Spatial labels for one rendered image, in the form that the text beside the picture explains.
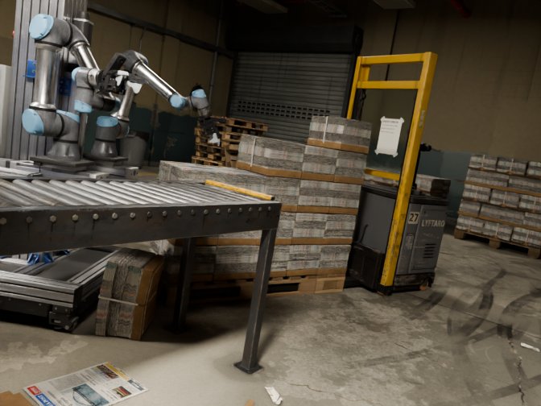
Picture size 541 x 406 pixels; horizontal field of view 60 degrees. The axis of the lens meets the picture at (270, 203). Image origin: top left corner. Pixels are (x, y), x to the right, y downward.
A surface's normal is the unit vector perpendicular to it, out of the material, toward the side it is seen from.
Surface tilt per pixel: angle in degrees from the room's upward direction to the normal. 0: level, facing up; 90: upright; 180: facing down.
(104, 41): 90
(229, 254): 90
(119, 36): 90
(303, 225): 89
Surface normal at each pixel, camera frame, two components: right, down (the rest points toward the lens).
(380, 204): -0.81, -0.04
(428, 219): 0.56, 0.20
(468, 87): -0.61, 0.02
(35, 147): -0.05, 0.14
